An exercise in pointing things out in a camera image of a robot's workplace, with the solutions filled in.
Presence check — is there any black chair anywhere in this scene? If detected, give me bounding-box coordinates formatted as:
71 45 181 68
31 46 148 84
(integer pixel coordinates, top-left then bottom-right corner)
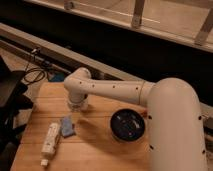
0 55 33 171

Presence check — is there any white plastic bottle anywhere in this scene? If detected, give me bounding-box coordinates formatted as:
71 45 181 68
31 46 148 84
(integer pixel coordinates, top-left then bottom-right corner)
41 122 60 167

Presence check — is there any black round bowl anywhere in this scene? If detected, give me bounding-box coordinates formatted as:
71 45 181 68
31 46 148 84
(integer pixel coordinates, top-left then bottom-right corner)
110 109 145 142

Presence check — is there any blue object on floor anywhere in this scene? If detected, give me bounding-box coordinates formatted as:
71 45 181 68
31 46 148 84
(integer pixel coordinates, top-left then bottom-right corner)
50 73 65 82

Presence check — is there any black cable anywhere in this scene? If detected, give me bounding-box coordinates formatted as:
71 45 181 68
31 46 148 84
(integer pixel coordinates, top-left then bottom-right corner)
22 46 54 85

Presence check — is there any white cup with black inside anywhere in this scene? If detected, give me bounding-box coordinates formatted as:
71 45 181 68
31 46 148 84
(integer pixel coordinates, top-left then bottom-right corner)
80 94 89 111

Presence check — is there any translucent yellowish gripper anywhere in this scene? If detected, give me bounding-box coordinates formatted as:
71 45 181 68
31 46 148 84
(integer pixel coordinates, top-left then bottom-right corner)
68 101 83 124

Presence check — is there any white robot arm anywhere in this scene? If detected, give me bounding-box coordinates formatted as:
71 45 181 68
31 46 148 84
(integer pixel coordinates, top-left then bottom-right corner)
64 67 208 171

